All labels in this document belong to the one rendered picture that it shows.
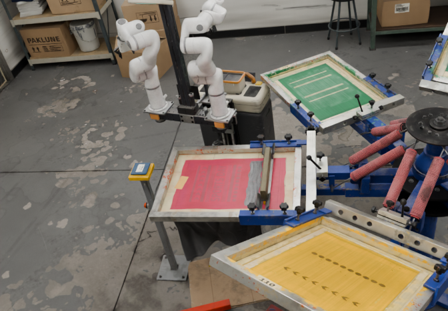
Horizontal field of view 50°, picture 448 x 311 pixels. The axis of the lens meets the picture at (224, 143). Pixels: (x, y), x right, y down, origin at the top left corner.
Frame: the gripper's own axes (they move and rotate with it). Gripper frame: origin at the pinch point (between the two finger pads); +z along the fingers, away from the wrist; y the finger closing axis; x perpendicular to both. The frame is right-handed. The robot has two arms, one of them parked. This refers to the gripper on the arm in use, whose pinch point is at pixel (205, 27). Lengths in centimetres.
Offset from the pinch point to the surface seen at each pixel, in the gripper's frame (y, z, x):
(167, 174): -65, 25, 65
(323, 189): -122, -14, 10
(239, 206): -105, -2, 51
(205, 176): -78, 17, 49
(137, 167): -48, 40, 73
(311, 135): -93, -9, -8
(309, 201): -123, -28, 31
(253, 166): -89, 7, 25
